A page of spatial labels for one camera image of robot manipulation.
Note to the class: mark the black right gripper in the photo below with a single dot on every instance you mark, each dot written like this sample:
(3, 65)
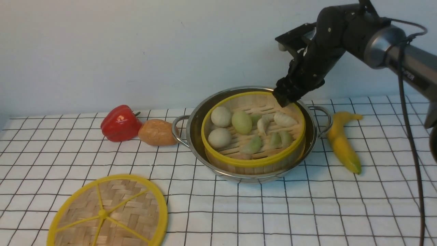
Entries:
(315, 49)

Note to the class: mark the bamboo steamer basket yellow rim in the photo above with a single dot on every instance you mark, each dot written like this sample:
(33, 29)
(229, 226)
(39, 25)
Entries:
(255, 106)

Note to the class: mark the woven bamboo steamer lid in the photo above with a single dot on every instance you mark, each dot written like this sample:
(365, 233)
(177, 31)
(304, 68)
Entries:
(117, 210)

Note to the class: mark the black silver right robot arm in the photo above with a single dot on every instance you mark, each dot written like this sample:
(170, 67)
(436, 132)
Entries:
(359, 30)

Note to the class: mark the stainless steel pot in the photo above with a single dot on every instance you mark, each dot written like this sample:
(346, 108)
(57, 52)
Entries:
(187, 131)

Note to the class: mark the white dumpling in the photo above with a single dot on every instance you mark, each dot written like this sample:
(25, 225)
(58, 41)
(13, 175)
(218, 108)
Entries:
(284, 120)
(262, 124)

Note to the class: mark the yellow banana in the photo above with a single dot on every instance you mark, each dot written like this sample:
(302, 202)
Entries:
(340, 144)

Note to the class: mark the green dumpling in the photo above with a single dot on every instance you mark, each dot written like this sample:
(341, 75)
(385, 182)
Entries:
(275, 141)
(286, 139)
(253, 146)

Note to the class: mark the pale green round bun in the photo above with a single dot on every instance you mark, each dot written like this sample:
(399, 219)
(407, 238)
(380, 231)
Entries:
(241, 122)

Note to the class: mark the white round bun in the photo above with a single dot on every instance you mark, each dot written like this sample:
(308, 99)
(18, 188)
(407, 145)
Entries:
(221, 117)
(219, 138)

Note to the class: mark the white checkered tablecloth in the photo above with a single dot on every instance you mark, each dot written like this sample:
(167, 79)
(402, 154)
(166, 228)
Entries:
(44, 159)

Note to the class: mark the brown potato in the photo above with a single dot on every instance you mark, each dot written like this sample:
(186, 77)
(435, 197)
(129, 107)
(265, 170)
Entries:
(157, 132)

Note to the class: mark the red bell pepper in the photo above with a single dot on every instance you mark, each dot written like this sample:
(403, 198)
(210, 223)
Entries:
(121, 124)

